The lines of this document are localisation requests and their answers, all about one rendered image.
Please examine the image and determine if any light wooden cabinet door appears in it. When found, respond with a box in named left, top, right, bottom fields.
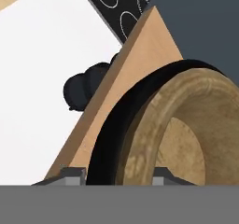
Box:
left=44, top=6, right=185, bottom=181

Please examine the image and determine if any black bowl with brown inside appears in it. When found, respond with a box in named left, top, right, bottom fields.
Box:
left=85, top=59, right=239, bottom=187

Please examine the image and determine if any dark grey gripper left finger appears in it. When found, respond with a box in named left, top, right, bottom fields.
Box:
left=32, top=164, right=87, bottom=187

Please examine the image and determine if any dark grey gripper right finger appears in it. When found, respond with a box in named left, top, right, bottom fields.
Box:
left=151, top=166, right=198, bottom=187

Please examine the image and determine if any black hob with thin rings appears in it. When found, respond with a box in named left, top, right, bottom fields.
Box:
left=78, top=0, right=153, bottom=44

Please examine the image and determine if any dark grey rounded object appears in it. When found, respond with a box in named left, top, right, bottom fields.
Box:
left=63, top=52, right=121, bottom=112

